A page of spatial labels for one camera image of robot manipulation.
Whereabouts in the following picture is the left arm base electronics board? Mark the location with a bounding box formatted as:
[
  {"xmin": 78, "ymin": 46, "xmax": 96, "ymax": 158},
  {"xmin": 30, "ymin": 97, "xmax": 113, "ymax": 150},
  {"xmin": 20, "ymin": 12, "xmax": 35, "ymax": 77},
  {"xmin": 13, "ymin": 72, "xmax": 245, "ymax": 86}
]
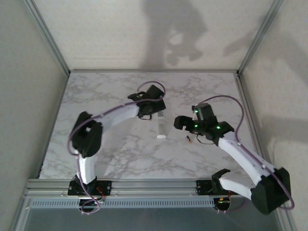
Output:
[{"xmin": 78, "ymin": 196, "xmax": 106, "ymax": 214}]

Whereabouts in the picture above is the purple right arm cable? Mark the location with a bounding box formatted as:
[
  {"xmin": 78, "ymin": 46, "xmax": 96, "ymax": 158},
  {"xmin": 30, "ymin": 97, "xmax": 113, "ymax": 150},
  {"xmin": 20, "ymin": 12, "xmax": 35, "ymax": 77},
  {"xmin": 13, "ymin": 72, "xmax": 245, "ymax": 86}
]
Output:
[{"xmin": 196, "ymin": 95, "xmax": 295, "ymax": 214}]

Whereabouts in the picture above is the right arm base electronics board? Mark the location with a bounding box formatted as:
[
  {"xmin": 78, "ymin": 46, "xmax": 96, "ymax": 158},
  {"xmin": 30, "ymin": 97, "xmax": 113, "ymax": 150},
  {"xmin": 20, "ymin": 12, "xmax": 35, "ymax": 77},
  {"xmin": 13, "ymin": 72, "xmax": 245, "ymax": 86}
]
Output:
[{"xmin": 215, "ymin": 196, "xmax": 232, "ymax": 214}]

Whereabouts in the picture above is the grey slotted cable duct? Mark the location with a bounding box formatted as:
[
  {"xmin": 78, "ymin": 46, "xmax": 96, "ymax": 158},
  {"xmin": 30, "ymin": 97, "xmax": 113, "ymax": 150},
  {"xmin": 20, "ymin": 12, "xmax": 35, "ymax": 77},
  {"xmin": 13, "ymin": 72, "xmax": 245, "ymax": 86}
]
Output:
[{"xmin": 28, "ymin": 198, "xmax": 216, "ymax": 209}]

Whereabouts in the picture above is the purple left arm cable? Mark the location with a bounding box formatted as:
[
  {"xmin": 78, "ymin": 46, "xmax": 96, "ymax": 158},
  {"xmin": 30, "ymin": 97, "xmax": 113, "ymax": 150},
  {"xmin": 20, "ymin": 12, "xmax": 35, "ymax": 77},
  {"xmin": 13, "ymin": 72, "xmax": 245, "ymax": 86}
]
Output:
[{"xmin": 67, "ymin": 81, "xmax": 167, "ymax": 216}]

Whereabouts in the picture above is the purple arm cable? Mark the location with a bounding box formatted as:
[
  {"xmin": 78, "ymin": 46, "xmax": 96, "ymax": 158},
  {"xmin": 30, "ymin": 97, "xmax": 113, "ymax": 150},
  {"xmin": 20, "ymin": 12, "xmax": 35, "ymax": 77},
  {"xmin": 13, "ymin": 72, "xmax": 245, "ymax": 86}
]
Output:
[
  {"xmin": 67, "ymin": 81, "xmax": 167, "ymax": 216},
  {"xmin": 196, "ymin": 95, "xmax": 295, "ymax": 214}
]

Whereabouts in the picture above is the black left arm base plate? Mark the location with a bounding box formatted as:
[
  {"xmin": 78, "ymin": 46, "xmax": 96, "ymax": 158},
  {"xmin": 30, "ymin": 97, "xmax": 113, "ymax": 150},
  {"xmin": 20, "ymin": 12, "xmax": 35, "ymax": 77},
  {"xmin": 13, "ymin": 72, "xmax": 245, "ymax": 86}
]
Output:
[{"xmin": 68, "ymin": 180, "xmax": 113, "ymax": 196}]

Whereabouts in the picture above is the aluminium frame rail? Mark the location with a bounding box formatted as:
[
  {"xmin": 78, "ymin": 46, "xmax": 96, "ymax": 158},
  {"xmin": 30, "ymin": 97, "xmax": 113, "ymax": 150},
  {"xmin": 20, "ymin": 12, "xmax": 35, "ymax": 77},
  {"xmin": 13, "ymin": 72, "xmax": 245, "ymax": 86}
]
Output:
[
  {"xmin": 234, "ymin": 72, "xmax": 271, "ymax": 169},
  {"xmin": 69, "ymin": 69, "xmax": 239, "ymax": 74}
]

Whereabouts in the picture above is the wide aluminium mounting rail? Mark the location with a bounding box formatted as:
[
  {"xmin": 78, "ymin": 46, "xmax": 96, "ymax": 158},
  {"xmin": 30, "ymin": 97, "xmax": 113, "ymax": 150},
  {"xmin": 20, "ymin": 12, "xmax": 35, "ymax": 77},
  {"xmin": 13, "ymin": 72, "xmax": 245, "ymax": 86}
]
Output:
[{"xmin": 24, "ymin": 177, "xmax": 253, "ymax": 199}]

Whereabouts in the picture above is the aluminium frame post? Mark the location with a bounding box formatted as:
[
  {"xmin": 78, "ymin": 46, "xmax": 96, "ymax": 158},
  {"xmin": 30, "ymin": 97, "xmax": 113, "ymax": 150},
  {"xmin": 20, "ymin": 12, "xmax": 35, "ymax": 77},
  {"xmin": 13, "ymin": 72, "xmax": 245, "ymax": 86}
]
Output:
[
  {"xmin": 276, "ymin": 206, "xmax": 298, "ymax": 231},
  {"xmin": 9, "ymin": 192, "xmax": 32, "ymax": 231},
  {"xmin": 236, "ymin": 0, "xmax": 285, "ymax": 76},
  {"xmin": 23, "ymin": 0, "xmax": 71, "ymax": 76}
]

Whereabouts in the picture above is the thin black right gripper cable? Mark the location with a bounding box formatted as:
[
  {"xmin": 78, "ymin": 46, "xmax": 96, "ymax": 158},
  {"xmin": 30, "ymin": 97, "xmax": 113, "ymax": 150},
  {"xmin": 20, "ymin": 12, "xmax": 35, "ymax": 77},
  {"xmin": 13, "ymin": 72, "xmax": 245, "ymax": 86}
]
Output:
[{"xmin": 196, "ymin": 133, "xmax": 218, "ymax": 145}]

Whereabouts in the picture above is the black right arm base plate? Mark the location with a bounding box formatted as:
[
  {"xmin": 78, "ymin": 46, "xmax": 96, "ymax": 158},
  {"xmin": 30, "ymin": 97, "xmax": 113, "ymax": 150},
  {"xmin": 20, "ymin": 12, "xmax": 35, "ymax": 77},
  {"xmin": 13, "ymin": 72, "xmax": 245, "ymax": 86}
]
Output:
[{"xmin": 196, "ymin": 180, "xmax": 233, "ymax": 195}]

